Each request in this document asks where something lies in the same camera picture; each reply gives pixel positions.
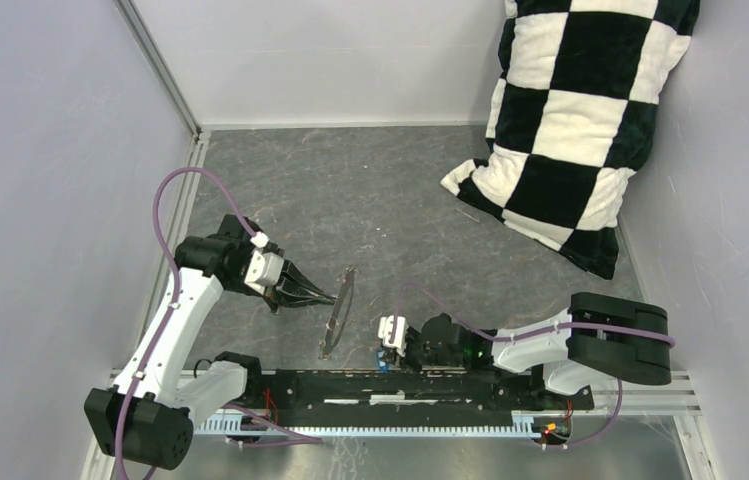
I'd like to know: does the blue plastic key tag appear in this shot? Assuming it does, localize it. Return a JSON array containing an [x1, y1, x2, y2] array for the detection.
[[376, 350, 390, 373]]

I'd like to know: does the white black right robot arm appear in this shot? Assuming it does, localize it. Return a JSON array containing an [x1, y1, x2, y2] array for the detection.
[[377, 292, 675, 408]]

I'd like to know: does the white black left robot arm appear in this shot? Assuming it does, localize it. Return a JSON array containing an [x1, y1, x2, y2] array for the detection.
[[84, 214, 336, 470]]

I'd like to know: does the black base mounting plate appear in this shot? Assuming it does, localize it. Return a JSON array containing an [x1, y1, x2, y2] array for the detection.
[[234, 370, 595, 428]]

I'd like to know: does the black white checkered pillow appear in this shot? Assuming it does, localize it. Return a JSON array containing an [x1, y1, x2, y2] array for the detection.
[[441, 0, 700, 280]]

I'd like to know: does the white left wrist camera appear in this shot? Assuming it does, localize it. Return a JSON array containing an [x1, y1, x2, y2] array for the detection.
[[244, 232, 284, 295]]

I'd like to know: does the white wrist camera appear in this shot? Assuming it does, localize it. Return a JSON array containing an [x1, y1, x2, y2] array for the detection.
[[377, 315, 409, 357], [244, 232, 284, 295]]

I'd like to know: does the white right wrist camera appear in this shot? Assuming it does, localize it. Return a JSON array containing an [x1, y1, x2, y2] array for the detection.
[[377, 315, 409, 357]]

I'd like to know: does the white slotted cable duct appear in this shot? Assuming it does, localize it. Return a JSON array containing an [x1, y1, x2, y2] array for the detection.
[[123, 413, 538, 439]]

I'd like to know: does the aluminium frame rail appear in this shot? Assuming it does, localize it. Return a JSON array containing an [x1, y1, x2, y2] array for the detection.
[[115, 0, 213, 372]]

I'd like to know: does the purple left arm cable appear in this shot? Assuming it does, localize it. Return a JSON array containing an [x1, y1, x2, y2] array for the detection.
[[113, 166, 326, 480]]

